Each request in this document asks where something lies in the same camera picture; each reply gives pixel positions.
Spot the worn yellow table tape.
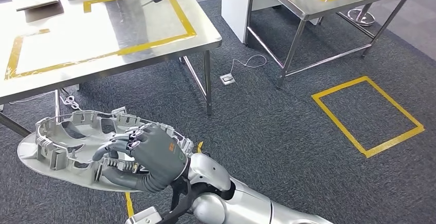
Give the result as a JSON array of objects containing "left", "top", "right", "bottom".
[{"left": 4, "top": 28, "right": 120, "bottom": 81}]

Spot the grey plastic wheel cover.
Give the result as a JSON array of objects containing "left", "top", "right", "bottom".
[{"left": 17, "top": 106, "right": 195, "bottom": 193}]

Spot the chrome round stanchion base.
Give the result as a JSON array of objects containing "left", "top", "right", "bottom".
[{"left": 347, "top": 3, "right": 376, "bottom": 27}]

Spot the stainless steel workbench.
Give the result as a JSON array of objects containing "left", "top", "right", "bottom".
[{"left": 0, "top": 0, "right": 223, "bottom": 138}]

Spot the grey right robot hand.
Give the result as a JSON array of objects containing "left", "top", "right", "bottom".
[{"left": 92, "top": 123, "right": 191, "bottom": 193}]

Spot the white cabinet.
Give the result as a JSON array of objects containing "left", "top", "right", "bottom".
[{"left": 221, "top": 0, "right": 322, "bottom": 44}]

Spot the white socket cable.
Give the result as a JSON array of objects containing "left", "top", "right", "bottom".
[
  {"left": 230, "top": 54, "right": 267, "bottom": 77},
  {"left": 59, "top": 95, "right": 82, "bottom": 111}
]

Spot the pale wrist camera, black bracket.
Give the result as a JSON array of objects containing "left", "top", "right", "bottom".
[{"left": 125, "top": 176, "right": 193, "bottom": 224}]

